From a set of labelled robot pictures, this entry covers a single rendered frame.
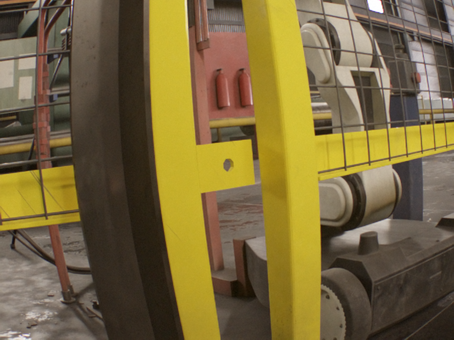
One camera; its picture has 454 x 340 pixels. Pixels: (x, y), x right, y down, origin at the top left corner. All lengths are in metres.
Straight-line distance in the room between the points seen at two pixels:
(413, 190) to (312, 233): 1.36
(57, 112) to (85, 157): 8.90
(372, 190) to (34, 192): 0.84
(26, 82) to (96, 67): 6.33
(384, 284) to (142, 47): 0.72
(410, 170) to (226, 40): 6.46
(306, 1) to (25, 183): 0.95
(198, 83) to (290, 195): 1.01
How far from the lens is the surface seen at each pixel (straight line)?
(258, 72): 0.65
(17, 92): 6.62
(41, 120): 1.47
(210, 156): 0.62
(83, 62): 0.33
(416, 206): 2.02
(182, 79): 0.55
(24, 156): 9.60
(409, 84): 1.95
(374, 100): 1.26
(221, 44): 8.14
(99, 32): 0.34
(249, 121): 4.71
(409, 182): 1.98
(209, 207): 1.62
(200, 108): 1.60
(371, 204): 1.19
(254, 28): 0.65
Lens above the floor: 0.46
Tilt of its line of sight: 3 degrees down
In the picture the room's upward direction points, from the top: 5 degrees counter-clockwise
